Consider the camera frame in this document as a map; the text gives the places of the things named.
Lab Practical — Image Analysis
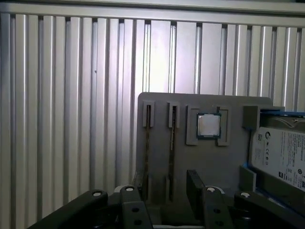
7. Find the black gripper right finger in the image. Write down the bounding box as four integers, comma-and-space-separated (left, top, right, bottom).
186, 169, 305, 229

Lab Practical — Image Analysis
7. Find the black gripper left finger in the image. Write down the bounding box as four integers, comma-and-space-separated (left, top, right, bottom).
27, 170, 153, 229

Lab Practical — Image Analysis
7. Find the RAM stick with black chips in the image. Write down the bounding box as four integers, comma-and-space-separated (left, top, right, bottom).
169, 106, 178, 178
144, 104, 152, 178

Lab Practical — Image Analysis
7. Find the grey parts rack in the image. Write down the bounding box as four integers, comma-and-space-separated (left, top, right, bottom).
132, 92, 286, 226

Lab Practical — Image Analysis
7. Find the CPU with silver top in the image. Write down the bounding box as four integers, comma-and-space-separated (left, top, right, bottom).
196, 113, 223, 144

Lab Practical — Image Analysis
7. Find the silver hard disk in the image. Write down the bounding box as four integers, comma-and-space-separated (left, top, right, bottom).
247, 114, 305, 198

